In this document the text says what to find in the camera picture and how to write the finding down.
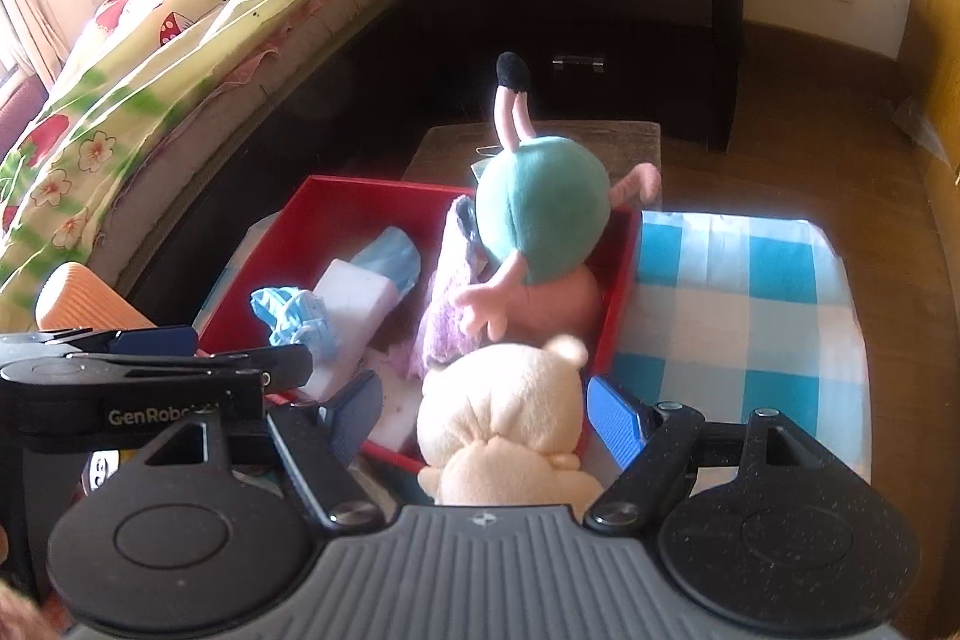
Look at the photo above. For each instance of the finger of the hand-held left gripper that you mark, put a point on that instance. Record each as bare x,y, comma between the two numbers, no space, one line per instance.
157,340
285,364

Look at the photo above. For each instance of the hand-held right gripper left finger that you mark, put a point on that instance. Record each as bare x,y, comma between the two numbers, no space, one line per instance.
352,416

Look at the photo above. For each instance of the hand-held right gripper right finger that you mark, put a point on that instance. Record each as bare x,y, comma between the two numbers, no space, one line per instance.
611,416

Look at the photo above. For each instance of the stained white sponge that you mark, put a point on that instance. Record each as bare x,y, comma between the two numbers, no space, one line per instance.
397,407

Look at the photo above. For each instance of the blue face mask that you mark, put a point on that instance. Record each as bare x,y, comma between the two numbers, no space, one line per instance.
289,317
390,257

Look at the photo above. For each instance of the cream teddy bear plush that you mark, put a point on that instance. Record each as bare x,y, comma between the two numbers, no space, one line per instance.
495,407

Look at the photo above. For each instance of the purple fluffy cloth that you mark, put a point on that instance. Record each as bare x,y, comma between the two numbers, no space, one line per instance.
450,295

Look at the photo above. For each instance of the red cardboard box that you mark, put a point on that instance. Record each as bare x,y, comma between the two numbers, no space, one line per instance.
337,197

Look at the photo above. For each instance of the pink pig plush toy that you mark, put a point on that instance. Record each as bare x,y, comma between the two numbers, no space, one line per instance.
547,197

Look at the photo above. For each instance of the orange ribbed cup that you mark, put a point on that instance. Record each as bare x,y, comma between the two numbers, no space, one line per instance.
82,302

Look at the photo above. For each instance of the brown low stool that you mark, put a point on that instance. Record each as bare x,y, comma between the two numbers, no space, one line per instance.
450,153

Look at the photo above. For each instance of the floral blanket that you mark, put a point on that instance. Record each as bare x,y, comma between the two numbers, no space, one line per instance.
187,48

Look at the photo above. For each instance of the dark wooden bed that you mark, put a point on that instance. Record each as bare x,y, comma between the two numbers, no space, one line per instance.
352,63

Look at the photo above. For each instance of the dark wooden nightstand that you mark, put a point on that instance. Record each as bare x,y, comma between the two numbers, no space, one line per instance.
637,10

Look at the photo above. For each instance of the wooden wardrobe door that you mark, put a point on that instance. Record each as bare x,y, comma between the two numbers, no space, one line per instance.
941,10

